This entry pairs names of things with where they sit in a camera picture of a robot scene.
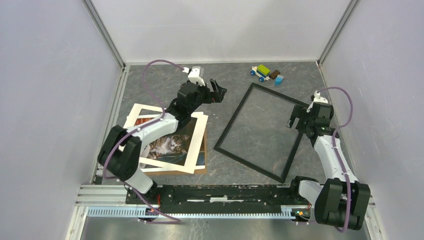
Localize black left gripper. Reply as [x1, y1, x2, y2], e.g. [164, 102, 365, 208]
[188, 79, 227, 114]

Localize clear acrylic sheet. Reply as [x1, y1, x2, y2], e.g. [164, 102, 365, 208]
[221, 88, 304, 178]

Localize white mat board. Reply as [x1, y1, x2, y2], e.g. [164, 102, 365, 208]
[139, 111, 208, 174]

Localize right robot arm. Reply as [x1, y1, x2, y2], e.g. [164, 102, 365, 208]
[287, 102, 371, 231]

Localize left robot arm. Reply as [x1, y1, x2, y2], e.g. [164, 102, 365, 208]
[97, 79, 228, 204]

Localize blue toy brick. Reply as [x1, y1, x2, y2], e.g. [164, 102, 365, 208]
[274, 74, 284, 86]

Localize brown toy brick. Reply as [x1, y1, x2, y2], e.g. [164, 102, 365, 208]
[269, 70, 281, 80]

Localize toy brick car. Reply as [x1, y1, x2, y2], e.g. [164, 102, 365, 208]
[250, 64, 271, 83]

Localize brown cardboard backing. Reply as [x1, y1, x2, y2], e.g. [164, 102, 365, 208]
[139, 130, 207, 176]

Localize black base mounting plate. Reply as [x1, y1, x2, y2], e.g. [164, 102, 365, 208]
[143, 184, 313, 215]

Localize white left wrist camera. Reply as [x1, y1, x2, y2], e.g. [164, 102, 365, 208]
[182, 66, 206, 87]

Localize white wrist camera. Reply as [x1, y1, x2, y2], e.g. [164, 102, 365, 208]
[311, 91, 329, 104]
[182, 66, 206, 87]

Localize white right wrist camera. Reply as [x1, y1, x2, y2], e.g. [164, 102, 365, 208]
[311, 91, 329, 104]

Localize black picture frame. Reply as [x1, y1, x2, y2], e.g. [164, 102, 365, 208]
[213, 82, 311, 184]

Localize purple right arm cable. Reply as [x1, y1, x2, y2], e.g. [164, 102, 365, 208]
[296, 86, 355, 233]

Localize aluminium rail frame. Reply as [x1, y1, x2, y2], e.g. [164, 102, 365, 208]
[64, 0, 387, 240]

